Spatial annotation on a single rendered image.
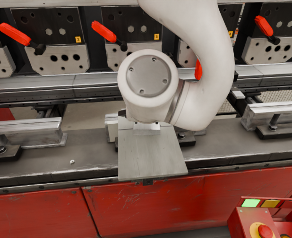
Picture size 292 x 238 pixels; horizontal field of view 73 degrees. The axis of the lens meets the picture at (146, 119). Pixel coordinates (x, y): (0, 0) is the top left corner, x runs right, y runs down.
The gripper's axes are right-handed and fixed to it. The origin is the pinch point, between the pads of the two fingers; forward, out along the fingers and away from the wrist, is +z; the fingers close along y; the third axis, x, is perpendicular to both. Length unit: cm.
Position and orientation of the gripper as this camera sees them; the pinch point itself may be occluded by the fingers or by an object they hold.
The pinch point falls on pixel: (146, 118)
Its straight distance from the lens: 57.2
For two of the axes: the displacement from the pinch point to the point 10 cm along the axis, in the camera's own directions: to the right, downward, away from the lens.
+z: 0.0, 1.7, 9.8
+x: -0.2, 9.8, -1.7
